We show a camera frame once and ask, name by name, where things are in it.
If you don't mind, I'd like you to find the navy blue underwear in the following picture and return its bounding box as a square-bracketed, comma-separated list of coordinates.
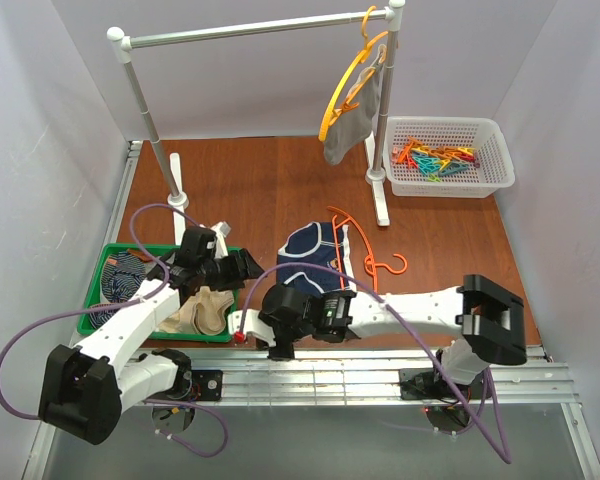
[276, 221, 357, 296]

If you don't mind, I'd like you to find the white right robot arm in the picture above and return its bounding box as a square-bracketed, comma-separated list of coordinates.
[258, 275, 527, 387]

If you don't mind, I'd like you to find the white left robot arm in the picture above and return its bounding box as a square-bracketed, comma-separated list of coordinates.
[38, 226, 263, 445]

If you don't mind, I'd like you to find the beige underwear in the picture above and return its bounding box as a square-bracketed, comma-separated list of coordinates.
[157, 286, 234, 336]

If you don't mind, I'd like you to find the striped blue underwear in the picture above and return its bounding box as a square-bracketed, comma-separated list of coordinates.
[91, 248, 147, 308]

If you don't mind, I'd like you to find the grey hanging underwear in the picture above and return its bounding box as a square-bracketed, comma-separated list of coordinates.
[323, 44, 387, 165]

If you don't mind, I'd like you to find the yellow plastic hanger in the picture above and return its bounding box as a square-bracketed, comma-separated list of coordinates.
[317, 5, 391, 144]

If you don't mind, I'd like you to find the green plastic tray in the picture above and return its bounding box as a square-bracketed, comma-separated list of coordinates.
[84, 243, 238, 344]

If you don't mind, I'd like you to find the white clothes rack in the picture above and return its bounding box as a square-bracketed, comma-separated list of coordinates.
[106, 1, 405, 234]

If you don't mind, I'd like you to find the white plastic basket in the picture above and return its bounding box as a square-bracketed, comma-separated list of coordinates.
[384, 116, 515, 198]

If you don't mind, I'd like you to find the teal clothespin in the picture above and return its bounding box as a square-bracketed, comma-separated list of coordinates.
[437, 162, 469, 177]

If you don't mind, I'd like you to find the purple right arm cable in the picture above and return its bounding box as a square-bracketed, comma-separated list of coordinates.
[235, 263, 512, 465]

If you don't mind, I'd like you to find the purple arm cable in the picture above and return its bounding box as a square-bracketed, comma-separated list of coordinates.
[235, 263, 512, 465]
[0, 203, 229, 457]

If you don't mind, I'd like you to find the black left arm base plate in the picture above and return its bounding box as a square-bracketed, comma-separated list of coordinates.
[183, 370, 224, 402]

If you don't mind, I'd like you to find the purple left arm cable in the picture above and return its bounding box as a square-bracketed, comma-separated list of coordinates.
[0, 203, 229, 457]

